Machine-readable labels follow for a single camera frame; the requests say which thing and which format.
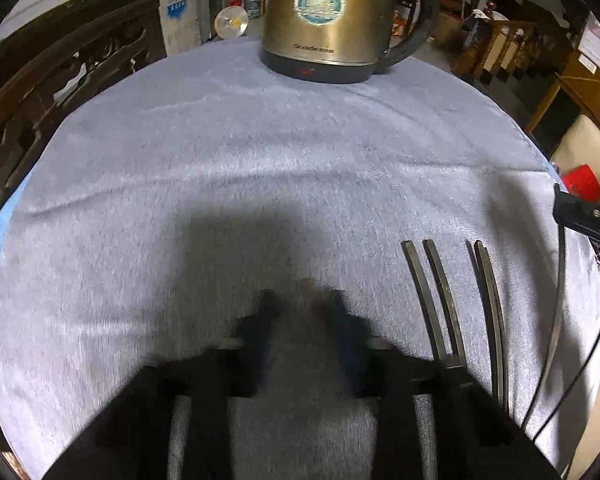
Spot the wall calendar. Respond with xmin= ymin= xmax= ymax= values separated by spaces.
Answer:
xmin=577 ymin=12 xmax=600 ymax=73

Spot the grey towel cloth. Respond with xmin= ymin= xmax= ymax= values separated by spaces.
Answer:
xmin=0 ymin=35 xmax=600 ymax=480

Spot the dark chopstick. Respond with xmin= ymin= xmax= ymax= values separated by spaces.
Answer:
xmin=401 ymin=241 xmax=448 ymax=363
xmin=466 ymin=241 xmax=503 ymax=401
xmin=474 ymin=241 xmax=510 ymax=413
xmin=422 ymin=239 xmax=468 ymax=368

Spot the cream chair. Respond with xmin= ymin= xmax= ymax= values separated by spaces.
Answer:
xmin=550 ymin=114 xmax=600 ymax=186

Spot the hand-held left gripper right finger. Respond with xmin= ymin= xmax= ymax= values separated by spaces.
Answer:
xmin=329 ymin=289 xmax=561 ymax=480

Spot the thin black cable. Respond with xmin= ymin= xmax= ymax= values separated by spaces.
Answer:
xmin=522 ymin=317 xmax=600 ymax=443

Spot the wooden cabinet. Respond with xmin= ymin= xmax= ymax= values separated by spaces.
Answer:
xmin=527 ymin=50 xmax=600 ymax=151

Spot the blue table cover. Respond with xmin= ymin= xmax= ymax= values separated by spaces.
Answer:
xmin=0 ymin=160 xmax=565 ymax=361

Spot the round translucent object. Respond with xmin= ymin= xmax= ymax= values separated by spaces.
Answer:
xmin=215 ymin=6 xmax=249 ymax=39

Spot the carved wooden bench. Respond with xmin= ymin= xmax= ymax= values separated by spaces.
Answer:
xmin=0 ymin=0 xmax=168 ymax=241

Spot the golden electric kettle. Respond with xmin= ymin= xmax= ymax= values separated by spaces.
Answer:
xmin=259 ymin=0 xmax=439 ymax=85

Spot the red plastic chair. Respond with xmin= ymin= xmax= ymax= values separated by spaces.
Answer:
xmin=562 ymin=164 xmax=600 ymax=201

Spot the wooden stair railing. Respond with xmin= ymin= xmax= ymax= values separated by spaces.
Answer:
xmin=452 ymin=2 xmax=581 ymax=86

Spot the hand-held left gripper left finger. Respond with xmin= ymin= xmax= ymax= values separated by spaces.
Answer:
xmin=45 ymin=289 xmax=282 ymax=480

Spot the cluster of plastic bottles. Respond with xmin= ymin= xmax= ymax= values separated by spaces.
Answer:
xmin=230 ymin=0 xmax=264 ymax=19

